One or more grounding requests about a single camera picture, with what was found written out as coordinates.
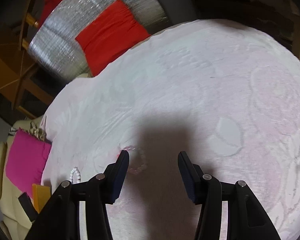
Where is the magenta cushion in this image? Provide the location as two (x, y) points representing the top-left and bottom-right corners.
(6, 129), (51, 197)

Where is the wooden cabinet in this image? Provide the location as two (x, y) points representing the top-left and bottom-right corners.
(0, 26), (53, 119)

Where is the white bead bracelet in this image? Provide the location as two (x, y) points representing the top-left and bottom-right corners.
(69, 166), (82, 184)

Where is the orange cardboard box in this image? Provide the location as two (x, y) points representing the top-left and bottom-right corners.
(32, 184), (51, 213)

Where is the pink bead bracelet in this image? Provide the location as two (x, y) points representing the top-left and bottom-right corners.
(116, 146), (148, 175)

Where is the silver foil insulation panel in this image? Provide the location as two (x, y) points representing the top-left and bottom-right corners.
(27, 0), (170, 83)

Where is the wooden stair railing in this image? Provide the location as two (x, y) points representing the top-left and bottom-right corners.
(18, 0), (44, 51)

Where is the beige crumpled cloth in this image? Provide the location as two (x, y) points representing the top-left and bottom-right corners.
(29, 122), (46, 141)

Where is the wooden side table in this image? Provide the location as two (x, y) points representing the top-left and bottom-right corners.
(249, 0), (300, 60)

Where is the cream leather headboard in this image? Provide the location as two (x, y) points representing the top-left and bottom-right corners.
(0, 118), (46, 240)

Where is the red cushion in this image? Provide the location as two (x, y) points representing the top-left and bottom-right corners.
(75, 0), (150, 76)

